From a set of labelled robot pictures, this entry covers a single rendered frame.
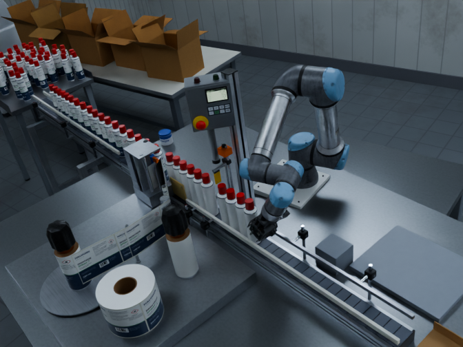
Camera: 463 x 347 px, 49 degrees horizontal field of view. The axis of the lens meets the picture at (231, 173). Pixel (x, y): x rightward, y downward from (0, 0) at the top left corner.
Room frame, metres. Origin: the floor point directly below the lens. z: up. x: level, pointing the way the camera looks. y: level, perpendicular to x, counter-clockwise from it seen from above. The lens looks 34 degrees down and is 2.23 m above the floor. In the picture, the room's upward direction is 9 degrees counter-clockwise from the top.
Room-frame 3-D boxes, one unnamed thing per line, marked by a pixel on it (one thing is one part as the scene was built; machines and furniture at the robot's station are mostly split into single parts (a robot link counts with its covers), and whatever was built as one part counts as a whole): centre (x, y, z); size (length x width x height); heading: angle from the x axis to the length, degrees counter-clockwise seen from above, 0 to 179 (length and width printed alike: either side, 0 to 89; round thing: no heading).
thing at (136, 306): (1.21, 0.41, 0.95); 0.20 x 0.20 x 0.14
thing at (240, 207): (1.53, -0.02, 0.98); 0.05 x 0.05 x 0.20
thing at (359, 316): (1.35, -0.10, 0.91); 1.07 x 0.01 x 0.02; 36
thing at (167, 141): (2.46, 0.33, 0.87); 0.07 x 0.07 x 0.07
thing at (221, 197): (1.61, 0.05, 0.98); 0.05 x 0.05 x 0.20
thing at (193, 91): (1.75, 0.04, 1.38); 0.17 x 0.10 x 0.19; 91
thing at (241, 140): (1.73, -0.05, 1.17); 0.04 x 0.04 x 0.67; 36
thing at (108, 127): (2.38, 0.59, 0.98); 0.05 x 0.05 x 0.20
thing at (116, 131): (2.31, 0.54, 0.98); 0.05 x 0.05 x 0.20
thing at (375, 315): (1.61, 0.04, 0.86); 1.65 x 0.08 x 0.04; 36
